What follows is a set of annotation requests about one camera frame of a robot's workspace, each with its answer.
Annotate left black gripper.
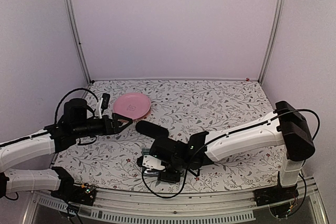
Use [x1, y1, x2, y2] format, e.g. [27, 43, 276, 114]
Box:
[73, 112, 133, 138]

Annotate black beige glasses case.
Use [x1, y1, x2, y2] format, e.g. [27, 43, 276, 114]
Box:
[135, 120, 169, 138]

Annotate grey marbled glasses case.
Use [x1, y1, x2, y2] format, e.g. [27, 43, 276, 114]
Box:
[140, 148, 165, 175]

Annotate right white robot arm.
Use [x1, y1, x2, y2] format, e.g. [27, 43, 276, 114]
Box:
[142, 101, 316, 201]

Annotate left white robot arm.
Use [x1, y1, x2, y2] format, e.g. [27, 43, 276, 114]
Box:
[1, 98, 133, 202]

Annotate pink round plate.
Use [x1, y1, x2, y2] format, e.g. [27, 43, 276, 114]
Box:
[113, 92, 151, 121]

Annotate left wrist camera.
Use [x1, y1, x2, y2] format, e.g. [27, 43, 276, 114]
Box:
[95, 93, 110, 119]

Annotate front aluminium rail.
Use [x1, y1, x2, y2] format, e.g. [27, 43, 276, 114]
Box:
[23, 175, 329, 224]

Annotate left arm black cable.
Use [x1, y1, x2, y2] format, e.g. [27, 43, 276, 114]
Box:
[54, 88, 99, 127]

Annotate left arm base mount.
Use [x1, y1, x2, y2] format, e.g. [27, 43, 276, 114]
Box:
[50, 167, 97, 206]

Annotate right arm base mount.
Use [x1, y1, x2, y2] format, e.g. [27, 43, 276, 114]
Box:
[253, 184, 299, 206]

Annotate left aluminium frame post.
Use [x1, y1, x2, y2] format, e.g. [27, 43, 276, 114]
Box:
[64, 0, 92, 84]

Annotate aluminium frame post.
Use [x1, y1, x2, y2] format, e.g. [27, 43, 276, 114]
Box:
[258, 0, 285, 86]
[64, 0, 92, 84]

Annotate right aluminium frame post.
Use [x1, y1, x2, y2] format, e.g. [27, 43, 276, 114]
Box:
[258, 0, 285, 86]

